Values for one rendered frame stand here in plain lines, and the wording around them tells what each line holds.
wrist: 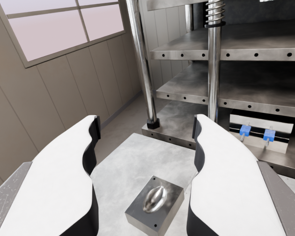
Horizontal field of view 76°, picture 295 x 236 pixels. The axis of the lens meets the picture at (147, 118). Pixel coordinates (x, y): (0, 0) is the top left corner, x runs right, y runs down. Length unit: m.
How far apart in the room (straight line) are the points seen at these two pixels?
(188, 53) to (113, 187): 0.77
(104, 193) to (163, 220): 0.34
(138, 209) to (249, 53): 0.79
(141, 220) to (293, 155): 0.80
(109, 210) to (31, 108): 1.62
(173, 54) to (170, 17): 2.26
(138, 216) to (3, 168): 1.72
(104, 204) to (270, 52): 0.95
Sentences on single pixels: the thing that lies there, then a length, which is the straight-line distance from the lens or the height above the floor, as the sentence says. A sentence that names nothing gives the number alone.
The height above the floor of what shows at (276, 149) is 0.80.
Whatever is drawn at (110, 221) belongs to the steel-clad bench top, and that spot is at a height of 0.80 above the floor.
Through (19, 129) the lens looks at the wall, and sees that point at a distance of 2.26.
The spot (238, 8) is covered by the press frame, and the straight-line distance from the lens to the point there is 1.77.
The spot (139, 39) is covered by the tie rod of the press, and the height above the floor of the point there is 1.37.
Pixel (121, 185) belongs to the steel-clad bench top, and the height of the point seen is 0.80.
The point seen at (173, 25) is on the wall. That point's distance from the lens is 3.32.
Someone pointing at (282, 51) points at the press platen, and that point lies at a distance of 0.96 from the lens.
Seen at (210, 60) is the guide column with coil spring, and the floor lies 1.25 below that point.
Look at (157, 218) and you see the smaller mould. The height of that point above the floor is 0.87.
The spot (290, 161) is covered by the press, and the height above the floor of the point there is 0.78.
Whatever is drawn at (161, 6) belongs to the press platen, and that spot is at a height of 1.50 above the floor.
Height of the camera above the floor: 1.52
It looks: 30 degrees down
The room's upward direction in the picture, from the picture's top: 11 degrees counter-clockwise
